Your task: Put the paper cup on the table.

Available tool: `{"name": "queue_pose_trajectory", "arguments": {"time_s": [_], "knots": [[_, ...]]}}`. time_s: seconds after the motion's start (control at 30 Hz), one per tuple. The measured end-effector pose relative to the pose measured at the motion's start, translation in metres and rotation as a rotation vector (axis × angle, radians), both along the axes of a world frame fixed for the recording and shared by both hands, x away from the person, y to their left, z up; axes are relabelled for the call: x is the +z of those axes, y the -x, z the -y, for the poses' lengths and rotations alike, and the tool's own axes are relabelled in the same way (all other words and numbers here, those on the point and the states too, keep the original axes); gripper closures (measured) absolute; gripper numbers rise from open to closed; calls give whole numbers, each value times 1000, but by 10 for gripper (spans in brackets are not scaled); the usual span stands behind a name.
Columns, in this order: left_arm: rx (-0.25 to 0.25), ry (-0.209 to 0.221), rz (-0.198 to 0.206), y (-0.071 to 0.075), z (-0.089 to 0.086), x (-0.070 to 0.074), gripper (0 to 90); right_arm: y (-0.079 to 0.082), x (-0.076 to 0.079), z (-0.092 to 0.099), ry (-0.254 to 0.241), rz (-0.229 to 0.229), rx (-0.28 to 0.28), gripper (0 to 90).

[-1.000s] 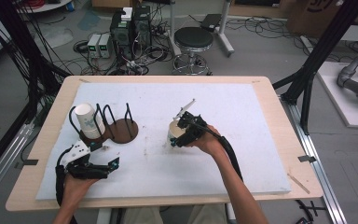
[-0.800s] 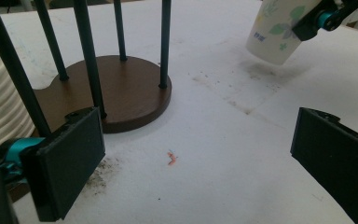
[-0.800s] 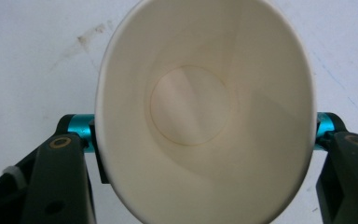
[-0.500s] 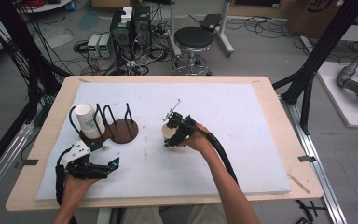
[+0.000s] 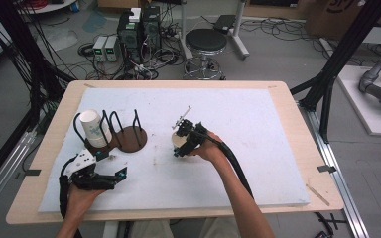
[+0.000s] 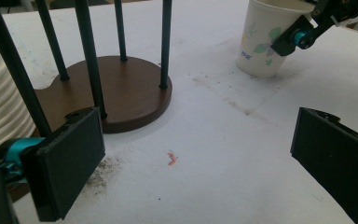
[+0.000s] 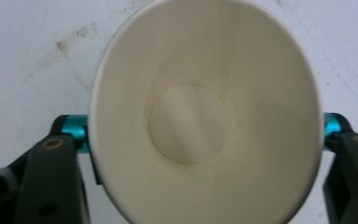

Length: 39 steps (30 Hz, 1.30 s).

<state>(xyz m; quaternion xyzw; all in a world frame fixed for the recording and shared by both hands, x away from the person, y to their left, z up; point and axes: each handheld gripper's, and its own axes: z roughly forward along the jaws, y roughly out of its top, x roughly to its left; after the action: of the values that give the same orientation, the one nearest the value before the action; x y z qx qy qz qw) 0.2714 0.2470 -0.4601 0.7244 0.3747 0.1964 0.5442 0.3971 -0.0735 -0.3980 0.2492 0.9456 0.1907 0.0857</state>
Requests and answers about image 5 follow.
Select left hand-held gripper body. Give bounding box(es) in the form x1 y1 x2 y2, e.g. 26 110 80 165
61 148 117 191

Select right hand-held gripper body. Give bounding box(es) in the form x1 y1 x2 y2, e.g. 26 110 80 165
171 105 209 153

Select white patterned paper cup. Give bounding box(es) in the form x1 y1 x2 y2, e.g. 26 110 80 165
78 109 114 149

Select brown cup rack with black loops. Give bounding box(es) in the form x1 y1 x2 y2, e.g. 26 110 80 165
72 108 149 158

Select person's right hand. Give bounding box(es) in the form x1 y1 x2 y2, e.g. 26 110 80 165
190 131 229 165

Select person's left hand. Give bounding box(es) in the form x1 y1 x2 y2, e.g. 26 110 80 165
66 183 107 219

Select white table mat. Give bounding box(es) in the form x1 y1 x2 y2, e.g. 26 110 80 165
38 86 311 213

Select white table leg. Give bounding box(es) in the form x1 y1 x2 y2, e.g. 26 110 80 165
102 221 120 238

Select person's legs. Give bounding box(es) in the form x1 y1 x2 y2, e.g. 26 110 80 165
124 217 242 238

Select black round stool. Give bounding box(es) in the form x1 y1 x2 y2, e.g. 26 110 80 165
183 28 228 80

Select white metal stand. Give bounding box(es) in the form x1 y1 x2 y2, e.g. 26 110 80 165
178 0 251 62

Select grey power supply unit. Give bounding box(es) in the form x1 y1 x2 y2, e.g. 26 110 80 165
104 35 121 63
92 35 109 62

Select black computer tower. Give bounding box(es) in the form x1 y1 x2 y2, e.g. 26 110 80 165
141 5 162 52
116 7 144 64

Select black flat device box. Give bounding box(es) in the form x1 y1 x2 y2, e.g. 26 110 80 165
212 14 237 35

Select thin wooden stick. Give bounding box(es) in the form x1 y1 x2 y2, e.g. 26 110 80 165
305 183 331 207

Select round white side table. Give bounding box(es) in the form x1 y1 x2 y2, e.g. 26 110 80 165
19 0 77 15

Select white platform board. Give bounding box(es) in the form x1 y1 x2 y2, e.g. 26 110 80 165
336 64 381 138

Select brown cardboard box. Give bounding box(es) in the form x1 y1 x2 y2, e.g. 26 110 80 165
305 0 381 42

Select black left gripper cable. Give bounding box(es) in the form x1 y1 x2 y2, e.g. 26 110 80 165
58 154 79 220

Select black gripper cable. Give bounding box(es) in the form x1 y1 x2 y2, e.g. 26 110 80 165
196 129 254 200
58 154 79 220

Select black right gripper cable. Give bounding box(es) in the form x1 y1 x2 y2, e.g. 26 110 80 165
196 129 254 200

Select tangle of floor cables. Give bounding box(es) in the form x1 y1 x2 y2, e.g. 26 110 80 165
77 39 185 81

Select aluminium rail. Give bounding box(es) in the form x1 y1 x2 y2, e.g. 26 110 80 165
298 101 371 238
0 130 38 221

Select black metal frame post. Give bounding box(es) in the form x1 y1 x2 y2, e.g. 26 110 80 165
290 0 381 144
0 0 67 196

